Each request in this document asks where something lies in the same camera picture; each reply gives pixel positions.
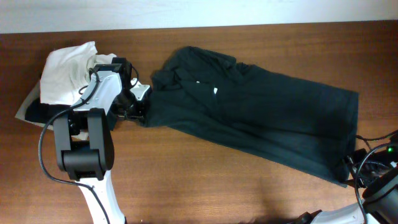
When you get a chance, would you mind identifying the dark green Nike t-shirt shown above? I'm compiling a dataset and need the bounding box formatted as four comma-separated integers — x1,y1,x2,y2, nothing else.
142,47,359,185

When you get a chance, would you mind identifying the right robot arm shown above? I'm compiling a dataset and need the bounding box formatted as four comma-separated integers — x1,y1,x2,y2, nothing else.
292,131,397,224

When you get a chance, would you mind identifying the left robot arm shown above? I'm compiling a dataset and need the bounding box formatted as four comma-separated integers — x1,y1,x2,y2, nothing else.
50,57,151,223

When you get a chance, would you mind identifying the folded white t-shirt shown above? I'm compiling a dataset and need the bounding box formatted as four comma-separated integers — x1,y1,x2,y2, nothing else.
40,41,116,105

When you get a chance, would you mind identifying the folded black garment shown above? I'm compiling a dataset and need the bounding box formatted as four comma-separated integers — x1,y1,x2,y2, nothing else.
25,98,88,132

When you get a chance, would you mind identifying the folded beige garment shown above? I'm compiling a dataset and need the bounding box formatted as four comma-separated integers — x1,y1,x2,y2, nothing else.
15,82,89,140

